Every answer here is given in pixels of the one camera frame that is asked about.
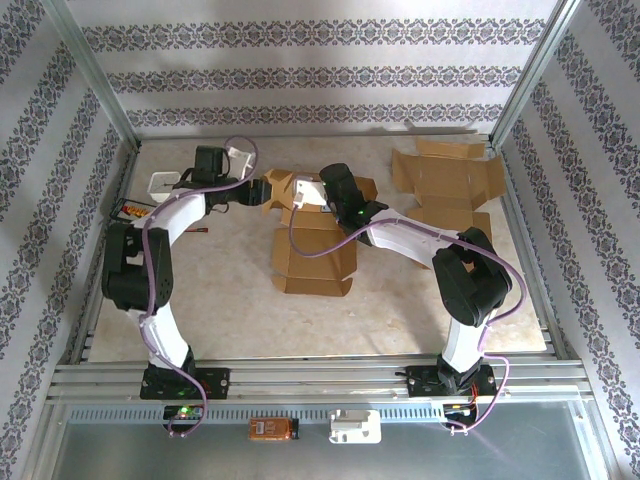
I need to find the circuit board with green light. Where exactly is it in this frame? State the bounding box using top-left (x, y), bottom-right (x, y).
top-left (163, 404), bottom-right (206, 421)

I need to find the right aluminium frame post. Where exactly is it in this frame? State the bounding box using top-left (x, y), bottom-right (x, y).
top-left (488, 0), bottom-right (584, 149)

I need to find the aluminium frame post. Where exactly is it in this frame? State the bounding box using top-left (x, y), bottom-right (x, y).
top-left (42, 0), bottom-right (142, 151)
top-left (488, 0), bottom-right (584, 149)

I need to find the orange flat device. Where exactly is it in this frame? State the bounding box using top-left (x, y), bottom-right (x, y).
top-left (248, 418), bottom-right (300, 442)

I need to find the black case with orange bits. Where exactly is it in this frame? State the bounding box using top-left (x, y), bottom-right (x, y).
top-left (109, 197), bottom-right (154, 222)

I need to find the grey slotted cable duct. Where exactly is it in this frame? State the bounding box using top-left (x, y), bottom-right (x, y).
top-left (67, 403), bottom-right (451, 424)

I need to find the white plastic bracket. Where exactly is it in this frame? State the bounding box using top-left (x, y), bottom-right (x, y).
top-left (328, 408), bottom-right (383, 445)

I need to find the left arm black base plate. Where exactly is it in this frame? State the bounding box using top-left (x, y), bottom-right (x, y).
top-left (139, 366), bottom-right (231, 401)

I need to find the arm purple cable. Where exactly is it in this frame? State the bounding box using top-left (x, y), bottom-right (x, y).
top-left (139, 135), bottom-right (261, 439)
top-left (288, 204), bottom-right (529, 435)

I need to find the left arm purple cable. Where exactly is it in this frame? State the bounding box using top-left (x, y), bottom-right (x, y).
top-left (139, 135), bottom-right (261, 439)

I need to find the brown cardboard box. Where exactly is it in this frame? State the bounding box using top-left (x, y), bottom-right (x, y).
top-left (260, 168), bottom-right (379, 297)
top-left (390, 137), bottom-right (507, 271)

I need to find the left aluminium frame post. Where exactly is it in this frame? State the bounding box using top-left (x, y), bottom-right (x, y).
top-left (42, 0), bottom-right (142, 151)

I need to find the aluminium mounting rail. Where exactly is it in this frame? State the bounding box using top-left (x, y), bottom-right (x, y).
top-left (47, 355), bottom-right (594, 401)

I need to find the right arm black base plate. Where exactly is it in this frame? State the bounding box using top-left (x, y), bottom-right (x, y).
top-left (407, 364), bottom-right (498, 399)

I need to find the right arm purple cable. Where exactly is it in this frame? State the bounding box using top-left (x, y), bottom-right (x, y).
top-left (288, 204), bottom-right (529, 435)

